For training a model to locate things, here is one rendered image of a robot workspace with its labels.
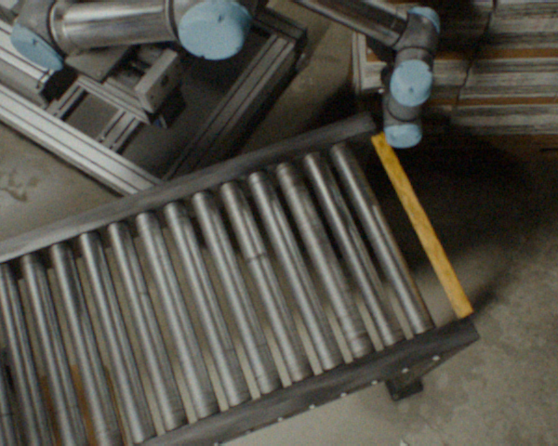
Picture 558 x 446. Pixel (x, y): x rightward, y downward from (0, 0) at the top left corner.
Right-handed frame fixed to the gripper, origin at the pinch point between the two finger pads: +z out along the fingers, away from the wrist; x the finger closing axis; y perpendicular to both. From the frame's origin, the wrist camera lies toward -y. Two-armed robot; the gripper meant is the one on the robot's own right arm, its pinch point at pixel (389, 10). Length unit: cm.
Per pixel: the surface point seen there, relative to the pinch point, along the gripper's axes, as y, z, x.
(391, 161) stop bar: -2.8, -37.3, 2.3
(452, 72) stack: -29.8, 2.9, -21.4
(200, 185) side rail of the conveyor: -5, -41, 43
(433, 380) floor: -85, -74, -19
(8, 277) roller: -6, -60, 83
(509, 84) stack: -35, 2, -39
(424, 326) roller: -5, -73, -2
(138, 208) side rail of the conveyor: -5, -46, 57
